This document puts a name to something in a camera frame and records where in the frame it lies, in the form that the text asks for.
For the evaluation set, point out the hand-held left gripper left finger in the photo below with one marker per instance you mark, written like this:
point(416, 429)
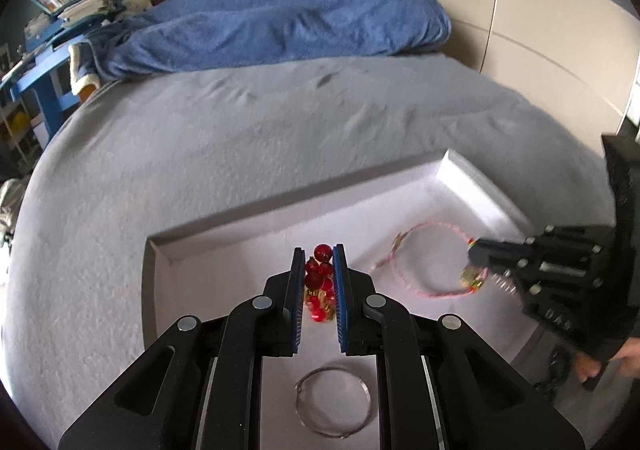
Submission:
point(300, 290)

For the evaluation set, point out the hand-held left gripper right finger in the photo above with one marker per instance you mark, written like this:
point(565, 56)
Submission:
point(341, 290)

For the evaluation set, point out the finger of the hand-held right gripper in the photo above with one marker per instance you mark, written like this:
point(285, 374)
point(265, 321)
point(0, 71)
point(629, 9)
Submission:
point(492, 265)
point(500, 247)

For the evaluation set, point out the white cardboard box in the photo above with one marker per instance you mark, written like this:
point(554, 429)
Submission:
point(235, 270)

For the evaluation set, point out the person's right hand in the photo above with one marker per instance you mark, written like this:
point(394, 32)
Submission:
point(587, 366)

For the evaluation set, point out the silver bangle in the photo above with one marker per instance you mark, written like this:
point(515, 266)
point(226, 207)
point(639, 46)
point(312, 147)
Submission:
point(367, 392)

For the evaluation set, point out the beige wardrobe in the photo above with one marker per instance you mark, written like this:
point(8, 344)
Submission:
point(550, 5)

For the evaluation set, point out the blue blanket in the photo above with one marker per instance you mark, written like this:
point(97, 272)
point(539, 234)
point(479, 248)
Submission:
point(300, 15)

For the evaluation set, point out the blue garment with white lining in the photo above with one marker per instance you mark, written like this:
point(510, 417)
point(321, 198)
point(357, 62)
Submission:
point(82, 67)

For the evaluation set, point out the white shelf rack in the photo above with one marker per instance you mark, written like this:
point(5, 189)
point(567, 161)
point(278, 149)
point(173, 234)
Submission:
point(17, 130)

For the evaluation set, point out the white plush toy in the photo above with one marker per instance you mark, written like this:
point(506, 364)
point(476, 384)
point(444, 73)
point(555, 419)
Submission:
point(136, 2)

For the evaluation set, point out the blue desk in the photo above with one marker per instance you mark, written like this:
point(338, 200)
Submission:
point(47, 70)

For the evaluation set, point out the stack of papers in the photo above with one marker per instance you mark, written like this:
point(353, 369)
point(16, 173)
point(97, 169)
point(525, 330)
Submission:
point(82, 10)

